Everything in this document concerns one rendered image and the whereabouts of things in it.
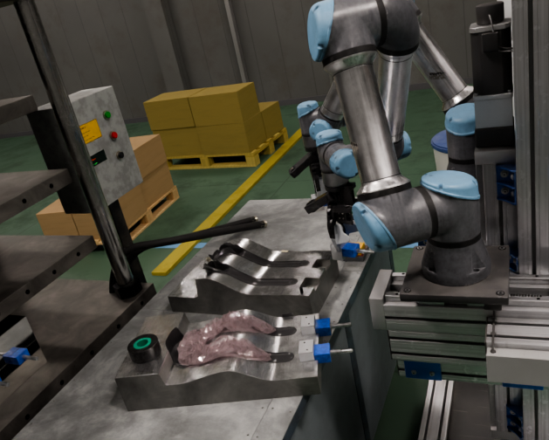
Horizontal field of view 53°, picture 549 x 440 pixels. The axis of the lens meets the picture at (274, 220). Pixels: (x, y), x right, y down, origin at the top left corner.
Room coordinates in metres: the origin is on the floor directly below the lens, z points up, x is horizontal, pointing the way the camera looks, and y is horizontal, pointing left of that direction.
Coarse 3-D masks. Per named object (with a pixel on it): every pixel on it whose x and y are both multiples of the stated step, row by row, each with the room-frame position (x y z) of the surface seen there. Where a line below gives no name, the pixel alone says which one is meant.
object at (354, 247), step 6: (330, 246) 1.49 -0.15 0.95; (342, 246) 1.47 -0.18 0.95; (348, 246) 1.47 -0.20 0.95; (354, 246) 1.46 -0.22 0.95; (336, 252) 1.47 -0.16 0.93; (342, 252) 1.47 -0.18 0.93; (348, 252) 1.45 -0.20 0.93; (354, 252) 1.45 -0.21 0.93; (360, 252) 1.45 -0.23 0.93; (366, 252) 1.43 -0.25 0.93; (372, 252) 1.42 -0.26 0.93; (336, 258) 1.48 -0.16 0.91; (342, 258) 1.46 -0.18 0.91
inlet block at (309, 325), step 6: (306, 318) 1.24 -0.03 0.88; (312, 318) 1.24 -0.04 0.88; (306, 324) 1.21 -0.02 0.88; (312, 324) 1.21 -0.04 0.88; (318, 324) 1.22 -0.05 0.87; (324, 324) 1.22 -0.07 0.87; (330, 324) 1.22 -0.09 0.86; (336, 324) 1.22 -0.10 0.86; (342, 324) 1.21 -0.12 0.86; (348, 324) 1.21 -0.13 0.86; (306, 330) 1.21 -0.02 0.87; (312, 330) 1.20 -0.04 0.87; (318, 330) 1.20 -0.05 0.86; (324, 330) 1.20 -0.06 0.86; (330, 330) 1.20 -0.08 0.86
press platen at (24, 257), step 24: (0, 240) 1.95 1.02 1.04; (24, 240) 1.89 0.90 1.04; (48, 240) 1.84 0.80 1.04; (72, 240) 1.78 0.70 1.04; (0, 264) 1.72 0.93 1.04; (24, 264) 1.67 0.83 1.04; (48, 264) 1.63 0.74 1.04; (72, 264) 1.68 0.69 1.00; (0, 288) 1.52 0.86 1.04; (24, 288) 1.50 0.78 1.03; (0, 312) 1.42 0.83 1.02
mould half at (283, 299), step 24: (240, 240) 1.71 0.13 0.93; (240, 264) 1.57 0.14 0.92; (312, 264) 1.51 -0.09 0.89; (336, 264) 1.56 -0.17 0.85; (192, 288) 1.58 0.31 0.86; (216, 288) 1.48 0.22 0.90; (240, 288) 1.46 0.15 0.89; (264, 288) 1.44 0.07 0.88; (288, 288) 1.40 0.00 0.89; (312, 288) 1.37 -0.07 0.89; (192, 312) 1.53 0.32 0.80; (216, 312) 1.49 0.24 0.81; (264, 312) 1.41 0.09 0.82; (288, 312) 1.37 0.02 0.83; (312, 312) 1.34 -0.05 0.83
